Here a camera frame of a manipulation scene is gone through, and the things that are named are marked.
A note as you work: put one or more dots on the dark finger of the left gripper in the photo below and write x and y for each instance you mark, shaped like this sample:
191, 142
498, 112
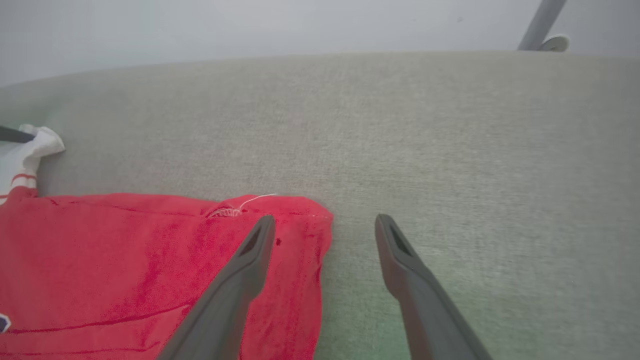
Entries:
15, 135

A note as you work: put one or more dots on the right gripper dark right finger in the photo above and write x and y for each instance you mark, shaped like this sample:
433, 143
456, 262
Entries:
430, 320

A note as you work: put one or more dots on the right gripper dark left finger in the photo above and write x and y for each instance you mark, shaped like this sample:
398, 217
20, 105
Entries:
225, 310

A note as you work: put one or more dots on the red Bulls jersey white sleeves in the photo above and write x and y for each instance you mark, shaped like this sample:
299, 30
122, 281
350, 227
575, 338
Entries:
115, 270

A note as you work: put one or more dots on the grey metal pole with foot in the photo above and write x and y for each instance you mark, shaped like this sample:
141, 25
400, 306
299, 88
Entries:
542, 20

